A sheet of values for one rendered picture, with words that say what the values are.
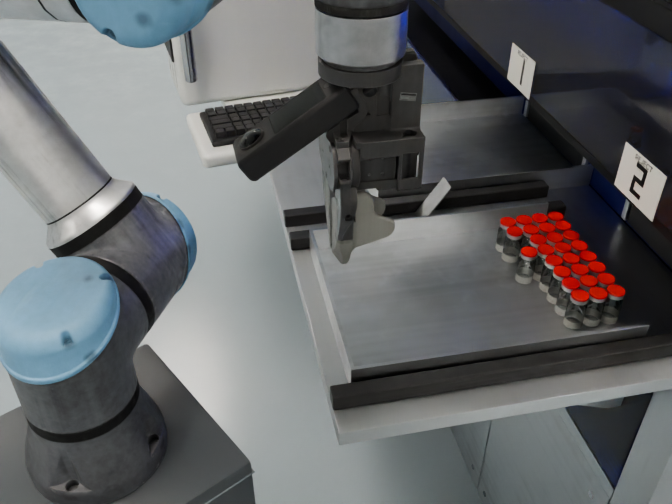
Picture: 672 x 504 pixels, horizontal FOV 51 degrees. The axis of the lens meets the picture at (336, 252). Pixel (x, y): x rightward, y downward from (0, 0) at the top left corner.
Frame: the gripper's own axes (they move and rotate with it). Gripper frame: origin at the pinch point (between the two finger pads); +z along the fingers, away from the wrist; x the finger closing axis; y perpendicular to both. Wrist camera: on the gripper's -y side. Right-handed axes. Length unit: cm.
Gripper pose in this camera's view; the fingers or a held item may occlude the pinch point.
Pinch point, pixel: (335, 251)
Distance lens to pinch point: 69.7
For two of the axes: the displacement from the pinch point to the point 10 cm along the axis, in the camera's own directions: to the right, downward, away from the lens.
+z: 0.0, 8.0, 6.0
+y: 9.8, -1.2, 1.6
